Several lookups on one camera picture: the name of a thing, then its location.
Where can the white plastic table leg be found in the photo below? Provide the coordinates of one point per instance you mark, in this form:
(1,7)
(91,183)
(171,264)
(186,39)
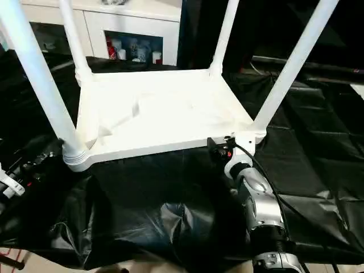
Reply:
(226,37)
(37,71)
(293,65)
(75,42)

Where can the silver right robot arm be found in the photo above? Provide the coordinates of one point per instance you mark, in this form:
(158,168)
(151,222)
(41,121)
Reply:
(261,199)

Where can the black mat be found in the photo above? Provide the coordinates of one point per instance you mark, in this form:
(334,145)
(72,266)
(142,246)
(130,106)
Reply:
(312,156)

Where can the black stand rod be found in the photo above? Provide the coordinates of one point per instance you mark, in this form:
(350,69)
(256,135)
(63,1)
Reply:
(12,263)

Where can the red bottle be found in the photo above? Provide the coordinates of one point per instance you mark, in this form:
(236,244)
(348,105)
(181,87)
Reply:
(112,51)

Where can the large black case yellow label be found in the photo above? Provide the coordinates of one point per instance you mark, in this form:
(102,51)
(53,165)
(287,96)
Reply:
(199,28)

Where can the grey metal bar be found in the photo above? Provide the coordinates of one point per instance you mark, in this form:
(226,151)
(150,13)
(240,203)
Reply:
(312,65)

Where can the white cabinet with glass doors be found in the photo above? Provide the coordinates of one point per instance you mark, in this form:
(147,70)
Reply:
(128,20)

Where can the white flat panel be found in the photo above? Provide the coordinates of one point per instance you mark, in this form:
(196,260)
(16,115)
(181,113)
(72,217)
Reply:
(359,91)

